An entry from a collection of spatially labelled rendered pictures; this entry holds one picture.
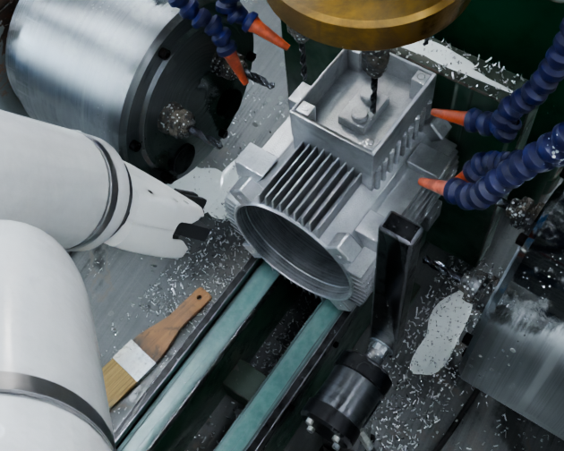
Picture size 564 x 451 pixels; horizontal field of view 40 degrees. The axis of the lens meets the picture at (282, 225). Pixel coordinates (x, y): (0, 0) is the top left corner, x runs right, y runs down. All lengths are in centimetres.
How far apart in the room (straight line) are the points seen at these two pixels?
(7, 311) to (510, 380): 54
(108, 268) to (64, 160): 64
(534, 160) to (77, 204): 31
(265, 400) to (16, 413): 66
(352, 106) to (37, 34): 36
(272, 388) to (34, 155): 50
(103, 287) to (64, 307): 80
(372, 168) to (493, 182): 20
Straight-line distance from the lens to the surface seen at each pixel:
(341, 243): 76
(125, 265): 112
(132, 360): 105
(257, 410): 88
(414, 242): 59
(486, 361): 74
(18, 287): 31
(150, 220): 57
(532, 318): 70
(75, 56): 89
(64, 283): 33
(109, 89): 86
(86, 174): 51
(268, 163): 83
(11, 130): 46
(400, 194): 82
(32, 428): 24
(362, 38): 61
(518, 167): 57
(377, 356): 79
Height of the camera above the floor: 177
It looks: 61 degrees down
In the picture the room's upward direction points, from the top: 8 degrees counter-clockwise
